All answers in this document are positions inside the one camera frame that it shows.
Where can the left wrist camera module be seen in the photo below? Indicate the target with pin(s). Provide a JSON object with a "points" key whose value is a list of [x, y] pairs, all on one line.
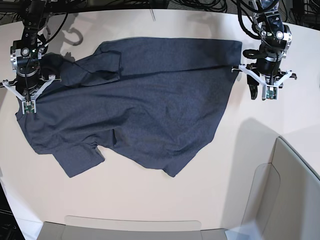
{"points": [[269, 92]]}

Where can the dark blue t-shirt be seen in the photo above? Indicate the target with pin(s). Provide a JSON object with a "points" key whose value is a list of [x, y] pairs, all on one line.
{"points": [[156, 101]]}

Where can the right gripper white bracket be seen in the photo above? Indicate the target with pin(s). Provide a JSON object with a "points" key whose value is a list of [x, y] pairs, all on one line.
{"points": [[9, 85]]}

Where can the grey partition panel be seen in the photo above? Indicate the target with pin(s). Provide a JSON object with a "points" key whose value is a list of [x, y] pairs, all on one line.
{"points": [[76, 228], [296, 211]]}

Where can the grey right side partition panel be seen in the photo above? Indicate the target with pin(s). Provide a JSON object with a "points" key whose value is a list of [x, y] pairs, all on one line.
{"points": [[296, 211]]}

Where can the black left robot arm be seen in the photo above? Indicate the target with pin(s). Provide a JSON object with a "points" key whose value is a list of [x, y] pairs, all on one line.
{"points": [[261, 20]]}

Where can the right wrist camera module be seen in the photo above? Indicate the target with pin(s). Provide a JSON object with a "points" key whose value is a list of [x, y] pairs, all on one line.
{"points": [[29, 107]]}

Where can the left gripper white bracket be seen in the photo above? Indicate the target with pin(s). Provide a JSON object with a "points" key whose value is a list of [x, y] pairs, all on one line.
{"points": [[254, 79]]}

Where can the grey front partition panel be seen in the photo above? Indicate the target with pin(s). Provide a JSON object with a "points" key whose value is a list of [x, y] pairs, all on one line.
{"points": [[76, 228]]}

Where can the clear acrylic right panel bracket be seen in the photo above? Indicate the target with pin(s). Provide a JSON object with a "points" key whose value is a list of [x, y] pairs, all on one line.
{"points": [[263, 193]]}

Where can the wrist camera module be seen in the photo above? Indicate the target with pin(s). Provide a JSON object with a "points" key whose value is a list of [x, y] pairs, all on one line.
{"points": [[29, 107], [269, 92]]}

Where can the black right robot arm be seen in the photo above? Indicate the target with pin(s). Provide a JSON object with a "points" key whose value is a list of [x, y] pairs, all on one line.
{"points": [[25, 54]]}

